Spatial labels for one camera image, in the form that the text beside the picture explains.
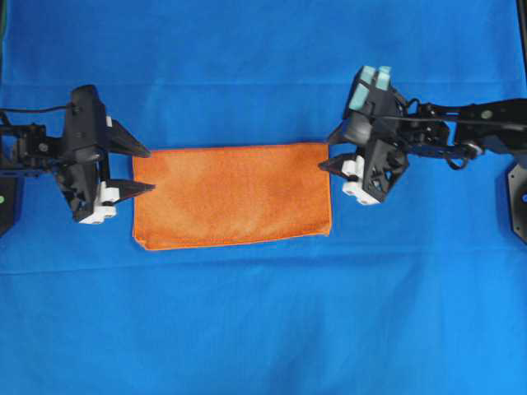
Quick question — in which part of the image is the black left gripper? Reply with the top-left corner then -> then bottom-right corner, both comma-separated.
55,85 -> 156,225

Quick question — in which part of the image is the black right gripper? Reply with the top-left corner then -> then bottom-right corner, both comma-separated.
318,88 -> 408,206

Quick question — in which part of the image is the orange microfiber towel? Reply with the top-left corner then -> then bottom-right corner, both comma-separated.
133,142 -> 332,251

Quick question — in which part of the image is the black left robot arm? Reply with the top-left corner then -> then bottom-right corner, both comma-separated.
1,85 -> 155,233

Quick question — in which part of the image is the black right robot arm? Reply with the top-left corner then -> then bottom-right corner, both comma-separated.
319,88 -> 526,205

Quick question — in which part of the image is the blue table cloth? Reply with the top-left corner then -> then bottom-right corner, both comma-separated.
1,1 -> 526,394

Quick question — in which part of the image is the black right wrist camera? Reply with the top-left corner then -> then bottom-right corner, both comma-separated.
343,66 -> 394,146

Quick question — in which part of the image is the black left camera cable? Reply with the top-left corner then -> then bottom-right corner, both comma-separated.
0,105 -> 69,116

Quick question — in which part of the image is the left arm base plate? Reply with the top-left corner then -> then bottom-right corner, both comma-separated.
0,177 -> 24,236

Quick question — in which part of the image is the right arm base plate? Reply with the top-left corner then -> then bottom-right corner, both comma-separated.
506,164 -> 526,244

